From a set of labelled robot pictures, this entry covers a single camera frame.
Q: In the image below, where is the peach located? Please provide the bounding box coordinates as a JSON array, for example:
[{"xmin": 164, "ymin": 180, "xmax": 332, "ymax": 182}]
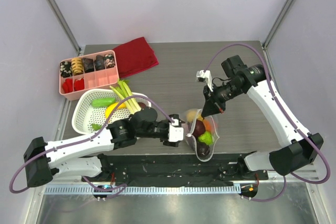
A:
[{"xmin": 203, "ymin": 119, "xmax": 213, "ymax": 132}]

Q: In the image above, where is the dark purple mangosteen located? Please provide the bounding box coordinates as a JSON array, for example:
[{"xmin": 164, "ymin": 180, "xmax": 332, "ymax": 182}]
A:
[{"xmin": 192, "ymin": 120, "xmax": 206, "ymax": 137}]

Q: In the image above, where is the purple eggplant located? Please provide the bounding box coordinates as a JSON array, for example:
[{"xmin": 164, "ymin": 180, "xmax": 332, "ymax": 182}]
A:
[{"xmin": 186, "ymin": 134, "xmax": 197, "ymax": 151}]

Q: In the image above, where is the clear zip top bag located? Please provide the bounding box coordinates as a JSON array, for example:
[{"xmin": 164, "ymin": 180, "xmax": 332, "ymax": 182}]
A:
[{"xmin": 182, "ymin": 109, "xmax": 219, "ymax": 162}]

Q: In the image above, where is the green round fruit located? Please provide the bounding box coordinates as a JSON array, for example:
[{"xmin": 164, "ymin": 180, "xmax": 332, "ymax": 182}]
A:
[{"xmin": 197, "ymin": 131, "xmax": 213, "ymax": 145}]

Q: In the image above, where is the dark purple fig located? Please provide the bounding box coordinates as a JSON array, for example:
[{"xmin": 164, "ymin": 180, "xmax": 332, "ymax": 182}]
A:
[{"xmin": 196, "ymin": 142, "xmax": 210, "ymax": 158}]

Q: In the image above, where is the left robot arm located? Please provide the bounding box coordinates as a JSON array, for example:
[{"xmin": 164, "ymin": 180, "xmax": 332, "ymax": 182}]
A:
[{"xmin": 23, "ymin": 107, "xmax": 184, "ymax": 188}]

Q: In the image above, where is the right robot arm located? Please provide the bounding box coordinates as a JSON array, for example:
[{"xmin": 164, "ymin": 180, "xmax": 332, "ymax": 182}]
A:
[{"xmin": 196, "ymin": 55, "xmax": 324, "ymax": 179}]

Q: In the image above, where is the dark red plum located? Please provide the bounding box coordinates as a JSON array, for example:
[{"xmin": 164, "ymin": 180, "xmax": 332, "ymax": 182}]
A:
[{"xmin": 138, "ymin": 102, "xmax": 148, "ymax": 110}]

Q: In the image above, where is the yellow banana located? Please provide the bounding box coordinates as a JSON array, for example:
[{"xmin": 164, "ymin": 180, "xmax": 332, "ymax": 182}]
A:
[{"xmin": 105, "ymin": 102, "xmax": 127, "ymax": 119}]

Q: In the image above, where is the green leek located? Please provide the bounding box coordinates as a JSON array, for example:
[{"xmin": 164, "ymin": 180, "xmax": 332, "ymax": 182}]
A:
[{"xmin": 110, "ymin": 80, "xmax": 142, "ymax": 114}]

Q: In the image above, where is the orange carrot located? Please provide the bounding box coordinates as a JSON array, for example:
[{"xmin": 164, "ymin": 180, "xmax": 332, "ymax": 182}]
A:
[{"xmin": 91, "ymin": 123, "xmax": 102, "ymax": 131}]

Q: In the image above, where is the light green cucumber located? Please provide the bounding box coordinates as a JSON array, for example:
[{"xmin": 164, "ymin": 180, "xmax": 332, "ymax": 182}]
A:
[{"xmin": 91, "ymin": 97, "xmax": 116, "ymax": 108}]

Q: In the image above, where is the white plastic basket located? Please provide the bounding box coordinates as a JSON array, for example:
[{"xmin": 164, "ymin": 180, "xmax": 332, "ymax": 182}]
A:
[{"xmin": 71, "ymin": 89, "xmax": 151, "ymax": 134}]

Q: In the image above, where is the red folded cloth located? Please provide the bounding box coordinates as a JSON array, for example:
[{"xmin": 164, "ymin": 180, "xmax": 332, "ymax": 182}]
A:
[{"xmin": 113, "ymin": 37, "xmax": 159, "ymax": 78}]

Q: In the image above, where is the pink flower sushi roll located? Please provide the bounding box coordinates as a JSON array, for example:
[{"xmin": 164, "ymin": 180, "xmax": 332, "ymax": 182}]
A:
[{"xmin": 104, "ymin": 54, "xmax": 116, "ymax": 69}]

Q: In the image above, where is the dark blue sushi roll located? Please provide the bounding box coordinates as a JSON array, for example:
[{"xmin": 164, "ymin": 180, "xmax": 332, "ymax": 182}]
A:
[{"xmin": 94, "ymin": 55, "xmax": 105, "ymax": 71}]

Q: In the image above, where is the red sushi piece right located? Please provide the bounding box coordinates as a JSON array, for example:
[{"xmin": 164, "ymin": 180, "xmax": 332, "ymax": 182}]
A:
[{"xmin": 73, "ymin": 78, "xmax": 85, "ymax": 91}]

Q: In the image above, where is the red sushi piece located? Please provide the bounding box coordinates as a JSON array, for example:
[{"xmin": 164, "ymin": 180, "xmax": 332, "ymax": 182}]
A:
[
  {"xmin": 61, "ymin": 78, "xmax": 74, "ymax": 94},
  {"xmin": 73, "ymin": 78, "xmax": 85, "ymax": 91}
]

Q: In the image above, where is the dark brown sushi roll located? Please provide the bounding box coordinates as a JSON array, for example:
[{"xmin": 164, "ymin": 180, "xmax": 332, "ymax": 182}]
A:
[{"xmin": 81, "ymin": 58, "xmax": 95, "ymax": 73}]

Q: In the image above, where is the pink divided tray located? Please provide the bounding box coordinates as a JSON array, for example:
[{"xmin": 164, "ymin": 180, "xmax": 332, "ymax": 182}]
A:
[{"xmin": 59, "ymin": 50, "xmax": 119, "ymax": 101}]

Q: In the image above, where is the red sushi piece left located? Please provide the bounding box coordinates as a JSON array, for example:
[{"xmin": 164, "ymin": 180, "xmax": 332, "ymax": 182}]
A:
[{"xmin": 61, "ymin": 78, "xmax": 74, "ymax": 94}]

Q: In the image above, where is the yellow striped sushi roll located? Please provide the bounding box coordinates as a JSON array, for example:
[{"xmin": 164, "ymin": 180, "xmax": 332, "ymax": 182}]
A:
[{"xmin": 71, "ymin": 57, "xmax": 84, "ymax": 76}]

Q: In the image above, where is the black dotted sushi roll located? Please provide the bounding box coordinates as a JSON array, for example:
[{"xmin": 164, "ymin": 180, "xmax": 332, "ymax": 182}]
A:
[{"xmin": 60, "ymin": 61, "xmax": 72, "ymax": 78}]

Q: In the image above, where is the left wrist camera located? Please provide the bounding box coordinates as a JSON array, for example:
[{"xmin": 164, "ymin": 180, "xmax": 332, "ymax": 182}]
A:
[{"xmin": 168, "ymin": 119, "xmax": 184, "ymax": 143}]

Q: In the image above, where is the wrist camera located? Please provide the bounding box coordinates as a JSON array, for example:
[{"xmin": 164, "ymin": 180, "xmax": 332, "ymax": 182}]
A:
[
  {"xmin": 196, "ymin": 70, "xmax": 213, "ymax": 92},
  {"xmin": 168, "ymin": 119, "xmax": 184, "ymax": 143}
]

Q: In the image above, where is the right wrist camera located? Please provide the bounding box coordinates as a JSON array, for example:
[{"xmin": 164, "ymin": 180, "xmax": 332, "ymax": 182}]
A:
[{"xmin": 196, "ymin": 70, "xmax": 213, "ymax": 92}]

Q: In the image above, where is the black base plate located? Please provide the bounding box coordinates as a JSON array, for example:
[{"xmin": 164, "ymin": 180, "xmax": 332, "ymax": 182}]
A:
[{"xmin": 88, "ymin": 154, "xmax": 268, "ymax": 187}]

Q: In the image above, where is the white slotted cable duct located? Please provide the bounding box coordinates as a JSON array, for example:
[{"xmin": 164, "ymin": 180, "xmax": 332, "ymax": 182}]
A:
[{"xmin": 44, "ymin": 184, "xmax": 241, "ymax": 196}]

